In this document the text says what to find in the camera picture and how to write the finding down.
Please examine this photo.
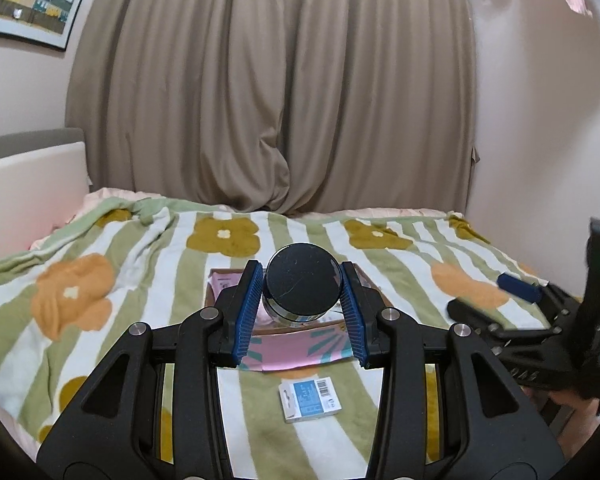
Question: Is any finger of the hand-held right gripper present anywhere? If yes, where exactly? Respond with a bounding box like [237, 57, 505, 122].
[446, 297, 557, 333]
[496, 273, 588, 328]

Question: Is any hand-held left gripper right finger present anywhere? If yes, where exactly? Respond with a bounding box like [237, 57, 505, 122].
[340, 260, 566, 467]

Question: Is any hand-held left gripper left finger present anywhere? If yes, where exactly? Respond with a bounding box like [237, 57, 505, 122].
[36, 260, 266, 467]

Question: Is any black round jar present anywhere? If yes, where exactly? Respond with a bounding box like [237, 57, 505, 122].
[262, 242, 341, 327]

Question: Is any pink patterned cardboard box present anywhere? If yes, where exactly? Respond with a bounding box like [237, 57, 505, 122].
[207, 266, 397, 374]

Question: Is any person's right hand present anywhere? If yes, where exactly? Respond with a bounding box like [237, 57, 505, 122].
[549, 389, 600, 442]

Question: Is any blue card packet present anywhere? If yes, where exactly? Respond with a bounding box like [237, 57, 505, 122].
[278, 379, 342, 424]

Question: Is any green striped flower blanket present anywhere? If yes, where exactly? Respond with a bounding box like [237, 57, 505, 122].
[0, 197, 552, 480]

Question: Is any beige curtain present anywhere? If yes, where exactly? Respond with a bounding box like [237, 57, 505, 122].
[65, 0, 482, 216]

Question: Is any white pillow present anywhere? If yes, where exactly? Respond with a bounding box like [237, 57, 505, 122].
[0, 127, 92, 264]

